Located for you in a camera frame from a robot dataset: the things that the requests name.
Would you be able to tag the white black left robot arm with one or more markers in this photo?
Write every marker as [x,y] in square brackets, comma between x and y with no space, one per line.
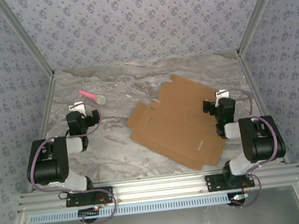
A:
[48,165]

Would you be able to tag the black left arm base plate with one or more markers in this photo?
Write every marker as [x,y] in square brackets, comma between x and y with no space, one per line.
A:
[108,191]

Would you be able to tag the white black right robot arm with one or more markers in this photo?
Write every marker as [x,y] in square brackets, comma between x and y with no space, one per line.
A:
[262,143]

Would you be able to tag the aluminium mounting rail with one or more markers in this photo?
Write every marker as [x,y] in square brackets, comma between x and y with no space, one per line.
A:
[157,187]

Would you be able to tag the black controller board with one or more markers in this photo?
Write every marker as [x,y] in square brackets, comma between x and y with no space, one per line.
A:
[237,198]
[89,212]

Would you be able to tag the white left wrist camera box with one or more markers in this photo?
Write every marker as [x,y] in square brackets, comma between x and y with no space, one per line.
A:
[76,106]

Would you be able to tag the aluminium frame post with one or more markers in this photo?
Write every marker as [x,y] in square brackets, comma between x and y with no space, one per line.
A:
[256,12]
[27,36]

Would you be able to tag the brown cardboard box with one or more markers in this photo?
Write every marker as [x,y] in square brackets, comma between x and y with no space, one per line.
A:
[171,120]

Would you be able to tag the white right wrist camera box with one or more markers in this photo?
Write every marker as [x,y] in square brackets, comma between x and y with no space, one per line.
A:
[222,93]

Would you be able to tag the aluminium table side rail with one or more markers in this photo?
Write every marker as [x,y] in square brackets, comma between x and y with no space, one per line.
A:
[43,123]
[255,92]

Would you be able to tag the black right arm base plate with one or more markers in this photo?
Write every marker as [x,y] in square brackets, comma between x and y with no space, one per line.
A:
[213,183]

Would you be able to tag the pink toy microphone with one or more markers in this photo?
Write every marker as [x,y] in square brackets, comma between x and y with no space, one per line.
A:
[94,97]

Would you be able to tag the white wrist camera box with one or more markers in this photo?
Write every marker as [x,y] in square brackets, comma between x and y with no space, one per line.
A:
[222,93]
[76,106]

